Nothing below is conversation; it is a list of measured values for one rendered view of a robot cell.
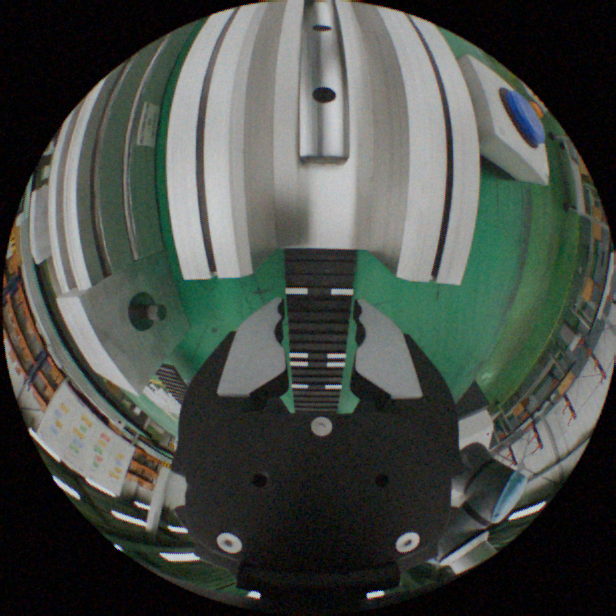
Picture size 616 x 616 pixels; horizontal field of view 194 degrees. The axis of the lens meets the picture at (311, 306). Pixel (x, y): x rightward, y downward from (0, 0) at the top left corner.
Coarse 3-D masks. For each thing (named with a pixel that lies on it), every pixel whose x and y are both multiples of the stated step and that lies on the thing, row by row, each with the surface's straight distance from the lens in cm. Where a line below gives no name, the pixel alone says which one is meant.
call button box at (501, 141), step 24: (480, 72) 17; (480, 96) 15; (504, 96) 17; (480, 120) 15; (504, 120) 15; (480, 144) 15; (504, 144) 14; (528, 144) 17; (504, 168) 19; (528, 168) 17
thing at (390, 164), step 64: (320, 0) 19; (192, 64) 9; (256, 64) 8; (320, 64) 10; (384, 64) 10; (448, 64) 9; (192, 128) 7; (256, 128) 7; (320, 128) 8; (384, 128) 8; (448, 128) 7; (192, 192) 6; (256, 192) 6; (320, 192) 9; (384, 192) 8; (448, 192) 6; (192, 256) 6; (256, 256) 6; (384, 256) 7; (448, 256) 6
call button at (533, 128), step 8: (512, 96) 17; (520, 96) 18; (512, 104) 16; (520, 104) 16; (528, 104) 18; (520, 112) 16; (528, 112) 17; (520, 120) 16; (528, 120) 16; (536, 120) 18; (528, 128) 16; (536, 128) 17; (528, 136) 17; (536, 136) 17; (544, 136) 18
